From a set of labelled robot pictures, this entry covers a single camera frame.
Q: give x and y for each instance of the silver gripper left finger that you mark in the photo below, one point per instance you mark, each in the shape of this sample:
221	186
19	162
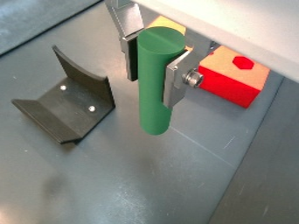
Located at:
127	18

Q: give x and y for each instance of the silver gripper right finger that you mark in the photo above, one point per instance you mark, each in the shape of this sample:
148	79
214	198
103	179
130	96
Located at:
182	72

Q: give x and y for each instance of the green cylinder peg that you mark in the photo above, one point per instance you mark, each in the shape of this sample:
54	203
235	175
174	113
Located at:
161	44

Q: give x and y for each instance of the red shape sorter block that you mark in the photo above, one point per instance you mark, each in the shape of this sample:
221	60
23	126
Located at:
231	76

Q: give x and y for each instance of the black curved cradle stand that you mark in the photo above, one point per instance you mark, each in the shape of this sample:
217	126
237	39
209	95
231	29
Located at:
71	109

